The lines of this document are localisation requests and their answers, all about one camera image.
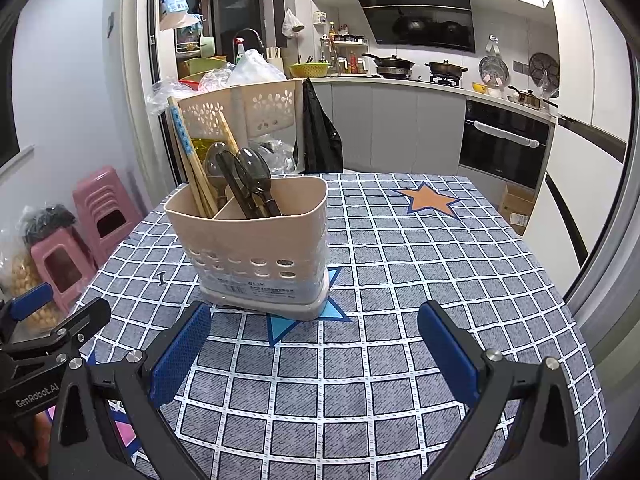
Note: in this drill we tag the gas stove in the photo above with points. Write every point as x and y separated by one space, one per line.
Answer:
440 80

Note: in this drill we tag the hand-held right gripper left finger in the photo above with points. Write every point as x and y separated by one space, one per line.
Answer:
180 355

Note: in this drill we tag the beige plastic utensil holder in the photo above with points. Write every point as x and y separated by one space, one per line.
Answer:
250 250

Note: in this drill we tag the white wall dispenser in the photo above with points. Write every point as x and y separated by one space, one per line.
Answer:
318 17

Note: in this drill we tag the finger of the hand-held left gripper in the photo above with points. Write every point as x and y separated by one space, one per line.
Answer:
82 317
32 302

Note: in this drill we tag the yellow bowl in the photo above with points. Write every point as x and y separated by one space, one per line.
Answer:
481 88

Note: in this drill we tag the white hanging bag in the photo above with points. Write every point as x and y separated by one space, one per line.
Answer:
291 25

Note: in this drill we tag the black kitchen faucet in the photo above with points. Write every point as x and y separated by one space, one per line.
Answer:
250 32

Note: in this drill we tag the yellow oil bottle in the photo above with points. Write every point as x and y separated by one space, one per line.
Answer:
202 149

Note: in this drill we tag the black divided round pan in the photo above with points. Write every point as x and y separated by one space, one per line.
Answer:
544 67

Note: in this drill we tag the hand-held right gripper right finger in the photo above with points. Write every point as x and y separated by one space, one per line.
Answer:
447 355

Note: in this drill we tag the green plastic basin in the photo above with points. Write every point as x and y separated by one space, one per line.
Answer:
205 66

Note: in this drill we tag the bag of black items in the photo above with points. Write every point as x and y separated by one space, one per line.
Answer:
47 220

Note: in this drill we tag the small pink plastic stool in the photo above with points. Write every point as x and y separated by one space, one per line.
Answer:
42 255

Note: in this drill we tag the clear plastic bags pile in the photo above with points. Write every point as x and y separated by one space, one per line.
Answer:
170 92

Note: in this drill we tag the plain wooden chopstick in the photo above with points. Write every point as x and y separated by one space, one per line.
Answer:
200 187
227 132
192 185
209 196

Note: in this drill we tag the round metal steamer rack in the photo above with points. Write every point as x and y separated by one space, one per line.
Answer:
492 70

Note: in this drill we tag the dark translucent spoon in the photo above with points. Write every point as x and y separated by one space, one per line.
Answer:
252 170
230 170
217 165

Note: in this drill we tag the black wok with lid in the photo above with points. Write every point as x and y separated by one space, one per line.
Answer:
390 66

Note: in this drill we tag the white spice rack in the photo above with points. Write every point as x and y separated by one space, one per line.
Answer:
345 57

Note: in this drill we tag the white spray bottle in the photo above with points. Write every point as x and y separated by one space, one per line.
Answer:
240 52

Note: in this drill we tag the white countertop chopstick holder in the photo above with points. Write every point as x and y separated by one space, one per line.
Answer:
273 53

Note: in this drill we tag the grey checked star tablecloth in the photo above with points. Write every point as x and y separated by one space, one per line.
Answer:
400 270

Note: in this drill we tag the person's left hand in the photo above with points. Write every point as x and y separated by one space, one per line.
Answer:
22 452

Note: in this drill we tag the clear bag of yellow balls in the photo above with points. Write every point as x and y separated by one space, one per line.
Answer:
20 272

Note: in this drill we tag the beige perforated basket rack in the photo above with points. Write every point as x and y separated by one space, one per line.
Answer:
265 105

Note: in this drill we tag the black hanging plastic bag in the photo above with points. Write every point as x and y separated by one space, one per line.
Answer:
320 135

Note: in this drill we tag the black wall switch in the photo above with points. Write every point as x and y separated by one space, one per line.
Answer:
110 25

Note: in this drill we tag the tall pink plastic stool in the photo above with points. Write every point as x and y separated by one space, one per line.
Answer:
95 195

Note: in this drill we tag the grey base cabinets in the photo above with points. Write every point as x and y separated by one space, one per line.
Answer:
400 130

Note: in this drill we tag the blue patterned wooden chopstick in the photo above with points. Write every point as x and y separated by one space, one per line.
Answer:
182 135

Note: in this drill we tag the green colander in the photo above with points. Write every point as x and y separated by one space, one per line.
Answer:
310 70

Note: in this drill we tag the small steel saucepan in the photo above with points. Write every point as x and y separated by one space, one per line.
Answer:
527 97

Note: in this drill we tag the white plastic bag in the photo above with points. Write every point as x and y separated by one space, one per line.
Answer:
255 70

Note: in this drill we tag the cardboard box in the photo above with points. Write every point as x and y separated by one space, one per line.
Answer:
517 207

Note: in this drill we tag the black built-in oven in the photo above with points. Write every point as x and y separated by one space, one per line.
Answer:
500 150

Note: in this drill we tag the black range hood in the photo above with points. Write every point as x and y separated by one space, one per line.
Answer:
420 20

